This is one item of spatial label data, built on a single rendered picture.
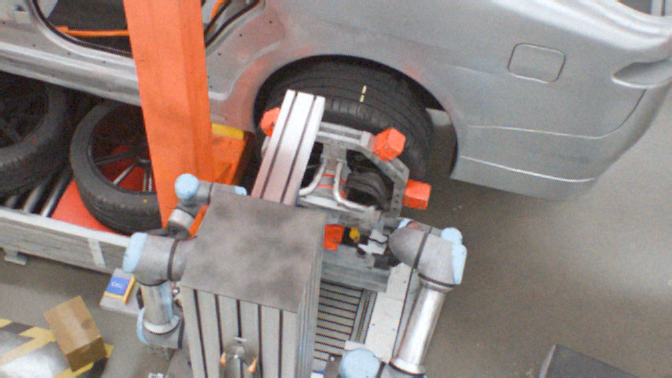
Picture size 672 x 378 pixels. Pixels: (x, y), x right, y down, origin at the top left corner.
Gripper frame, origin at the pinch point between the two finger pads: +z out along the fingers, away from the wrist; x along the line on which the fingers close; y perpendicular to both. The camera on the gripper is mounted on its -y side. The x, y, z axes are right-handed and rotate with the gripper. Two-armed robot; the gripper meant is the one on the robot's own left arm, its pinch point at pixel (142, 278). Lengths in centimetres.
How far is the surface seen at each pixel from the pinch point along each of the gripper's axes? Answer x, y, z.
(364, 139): 16, 41, -78
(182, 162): -5.9, -4.7, -39.2
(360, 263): 104, 37, -64
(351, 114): 12, 34, -84
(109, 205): 62, -58, -35
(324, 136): 14, 28, -74
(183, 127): -24.3, -1.1, -43.5
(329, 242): 79, 27, -59
